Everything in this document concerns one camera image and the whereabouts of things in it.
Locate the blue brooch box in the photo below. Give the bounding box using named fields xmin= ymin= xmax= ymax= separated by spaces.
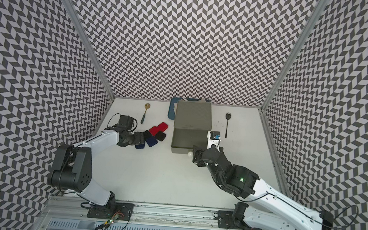
xmin=135 ymin=142 xmax=146 ymax=149
xmin=145 ymin=136 xmax=158 ymax=148

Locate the grey top drawer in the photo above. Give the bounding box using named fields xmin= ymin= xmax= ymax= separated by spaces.
xmin=171 ymin=128 xmax=208 ymax=154

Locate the black brooch box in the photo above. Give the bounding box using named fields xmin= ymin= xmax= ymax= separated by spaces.
xmin=155 ymin=131 xmax=166 ymax=141
xmin=143 ymin=130 xmax=153 ymax=141

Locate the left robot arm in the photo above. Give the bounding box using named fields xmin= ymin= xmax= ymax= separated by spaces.
xmin=47 ymin=127 xmax=145 ymax=206

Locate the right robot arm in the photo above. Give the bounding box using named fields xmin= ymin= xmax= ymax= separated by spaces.
xmin=188 ymin=145 xmax=334 ymax=230

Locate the red brooch box near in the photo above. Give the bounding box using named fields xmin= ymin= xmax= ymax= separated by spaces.
xmin=149 ymin=126 xmax=160 ymax=136

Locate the red brooch box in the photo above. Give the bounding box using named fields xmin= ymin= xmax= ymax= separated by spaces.
xmin=157 ymin=122 xmax=169 ymax=132
xmin=149 ymin=126 xmax=160 ymax=136

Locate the red brooch box far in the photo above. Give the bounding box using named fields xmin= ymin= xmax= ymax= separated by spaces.
xmin=157 ymin=122 xmax=169 ymax=132

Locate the grey drawer cabinet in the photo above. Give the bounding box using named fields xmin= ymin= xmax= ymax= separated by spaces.
xmin=174 ymin=100 xmax=212 ymax=131

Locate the black spoon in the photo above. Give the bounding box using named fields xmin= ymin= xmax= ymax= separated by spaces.
xmin=225 ymin=113 xmax=232 ymax=138

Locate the teal tray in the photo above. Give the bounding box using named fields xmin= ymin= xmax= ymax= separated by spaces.
xmin=167 ymin=97 xmax=199 ymax=120

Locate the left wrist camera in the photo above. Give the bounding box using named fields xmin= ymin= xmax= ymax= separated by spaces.
xmin=117 ymin=115 xmax=138 ymax=133

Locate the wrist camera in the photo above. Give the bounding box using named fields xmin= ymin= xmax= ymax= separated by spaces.
xmin=117 ymin=115 xmax=138 ymax=133
xmin=207 ymin=131 xmax=221 ymax=150

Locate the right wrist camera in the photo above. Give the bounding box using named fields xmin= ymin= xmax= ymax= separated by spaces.
xmin=207 ymin=131 xmax=221 ymax=150

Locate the gold spoon green handle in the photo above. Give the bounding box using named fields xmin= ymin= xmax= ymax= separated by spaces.
xmin=140 ymin=103 xmax=151 ymax=124

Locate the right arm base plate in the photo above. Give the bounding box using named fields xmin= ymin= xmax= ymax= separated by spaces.
xmin=214 ymin=210 xmax=261 ymax=230

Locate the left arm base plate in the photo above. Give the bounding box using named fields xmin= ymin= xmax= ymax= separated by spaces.
xmin=87 ymin=202 xmax=135 ymax=221

